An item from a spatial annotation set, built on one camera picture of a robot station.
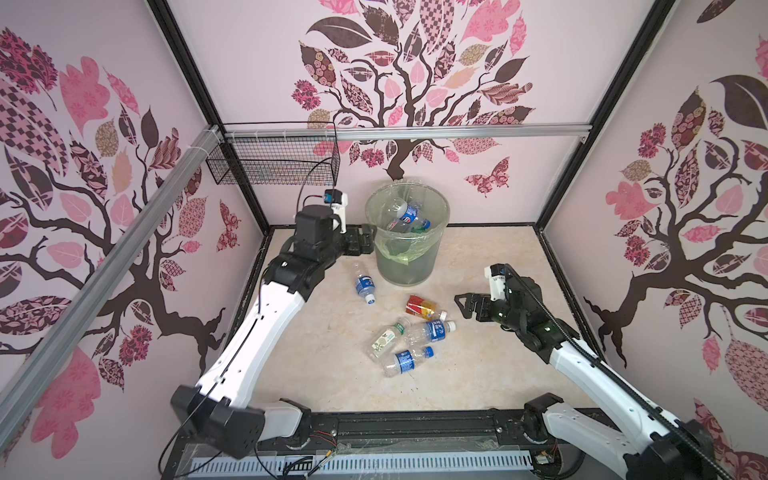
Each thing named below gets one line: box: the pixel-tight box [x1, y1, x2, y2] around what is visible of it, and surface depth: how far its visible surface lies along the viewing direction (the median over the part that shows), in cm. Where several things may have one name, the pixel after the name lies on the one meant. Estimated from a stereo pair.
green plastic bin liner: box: [366, 181, 451, 264], surface depth 94 cm
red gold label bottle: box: [405, 295, 448, 321], surface depth 93 cm
